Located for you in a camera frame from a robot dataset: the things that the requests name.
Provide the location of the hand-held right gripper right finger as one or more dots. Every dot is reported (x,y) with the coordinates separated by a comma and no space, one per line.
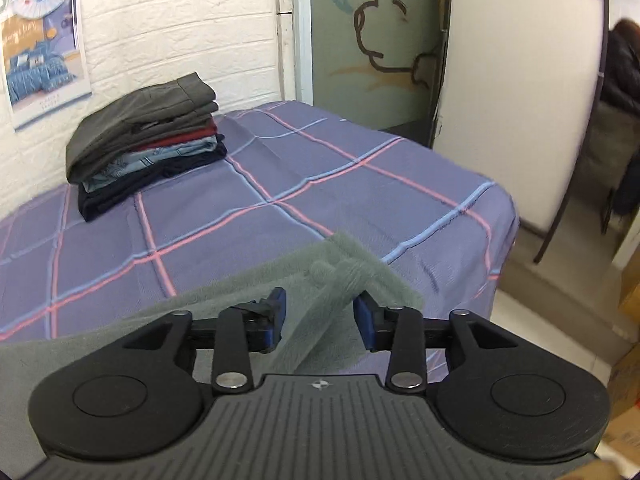
(362,322)

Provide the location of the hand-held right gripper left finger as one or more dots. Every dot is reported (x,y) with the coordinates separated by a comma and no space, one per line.
(278,317)

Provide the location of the grey-green fleece pants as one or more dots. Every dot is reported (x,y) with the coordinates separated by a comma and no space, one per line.
(315,300)

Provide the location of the folded dark grey pants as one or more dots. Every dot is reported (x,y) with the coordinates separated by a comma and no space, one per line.
(140,115)

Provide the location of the purple plaid bed sheet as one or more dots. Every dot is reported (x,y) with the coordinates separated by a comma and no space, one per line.
(325,175)

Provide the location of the folded red garment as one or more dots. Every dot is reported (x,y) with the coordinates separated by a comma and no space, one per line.
(185,139)

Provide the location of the folded light blue jeans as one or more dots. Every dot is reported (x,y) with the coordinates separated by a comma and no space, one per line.
(150,160)

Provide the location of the cardboard box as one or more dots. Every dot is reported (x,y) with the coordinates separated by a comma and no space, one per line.
(627,385)

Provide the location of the green panel with cartoon drawing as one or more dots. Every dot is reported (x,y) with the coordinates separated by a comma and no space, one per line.
(370,35)

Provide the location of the white board with black frame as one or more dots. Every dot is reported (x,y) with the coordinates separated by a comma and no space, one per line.
(515,95)

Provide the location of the bedding wall poster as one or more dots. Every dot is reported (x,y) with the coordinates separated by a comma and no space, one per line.
(45,60)

